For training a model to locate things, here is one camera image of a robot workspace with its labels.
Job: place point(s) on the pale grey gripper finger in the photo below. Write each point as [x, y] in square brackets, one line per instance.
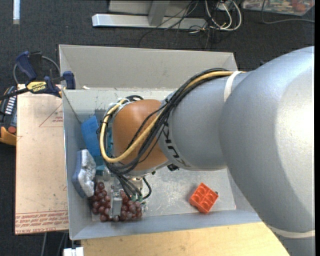
[116, 203]

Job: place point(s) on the dark red toy grape bunch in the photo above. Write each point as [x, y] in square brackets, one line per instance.
[101, 200]

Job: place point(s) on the light blue plastic thing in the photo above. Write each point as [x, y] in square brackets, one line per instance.
[100, 167]

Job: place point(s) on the blue and white sponge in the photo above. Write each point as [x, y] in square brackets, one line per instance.
[83, 172]

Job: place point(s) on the orange toy building brick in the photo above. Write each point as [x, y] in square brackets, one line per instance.
[203, 198]

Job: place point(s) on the brown cardboard board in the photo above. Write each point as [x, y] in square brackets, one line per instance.
[40, 162]

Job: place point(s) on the grey metal bin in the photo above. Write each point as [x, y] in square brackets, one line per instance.
[140, 70]

